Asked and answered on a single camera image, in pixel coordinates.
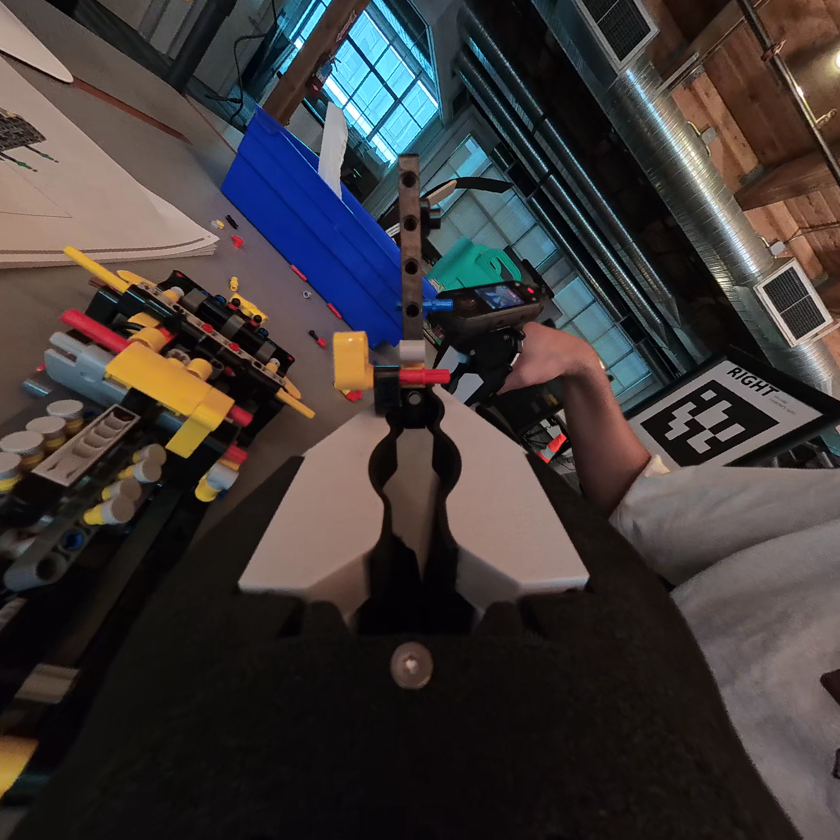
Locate person's right forearm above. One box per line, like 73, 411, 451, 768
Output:
558, 367, 658, 519

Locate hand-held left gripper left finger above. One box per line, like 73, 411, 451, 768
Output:
238, 408, 398, 601

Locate teal bag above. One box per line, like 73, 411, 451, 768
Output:
427, 238, 526, 296

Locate black lego beam assembly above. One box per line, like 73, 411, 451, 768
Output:
331, 154, 455, 431

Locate partly built lego car chassis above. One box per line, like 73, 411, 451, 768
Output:
0, 246, 316, 805

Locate white board stand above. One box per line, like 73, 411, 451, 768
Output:
0, 7, 74, 85

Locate scattered lego pins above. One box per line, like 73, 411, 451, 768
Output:
209, 213, 345, 349

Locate white vent grille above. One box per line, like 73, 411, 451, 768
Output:
571, 0, 660, 73
753, 259, 834, 347

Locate white paper bag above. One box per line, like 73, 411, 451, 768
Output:
318, 104, 349, 199

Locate hanging black cable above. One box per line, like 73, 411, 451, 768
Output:
231, 0, 278, 109

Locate silver ventilation duct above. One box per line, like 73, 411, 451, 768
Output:
610, 59, 834, 395

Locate framed black white marker sign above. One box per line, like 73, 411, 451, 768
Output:
626, 348, 840, 468

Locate person's right hand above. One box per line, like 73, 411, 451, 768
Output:
502, 322, 609, 396

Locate wooden post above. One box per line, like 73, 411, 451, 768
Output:
262, 0, 371, 126

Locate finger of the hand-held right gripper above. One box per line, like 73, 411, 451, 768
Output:
433, 346, 471, 389
453, 369, 494, 406

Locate open instruction booklet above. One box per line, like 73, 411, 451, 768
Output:
0, 56, 221, 269

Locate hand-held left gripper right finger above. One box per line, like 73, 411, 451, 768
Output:
433, 387, 591, 601

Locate blue plastic bin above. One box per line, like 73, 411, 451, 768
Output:
221, 105, 437, 349

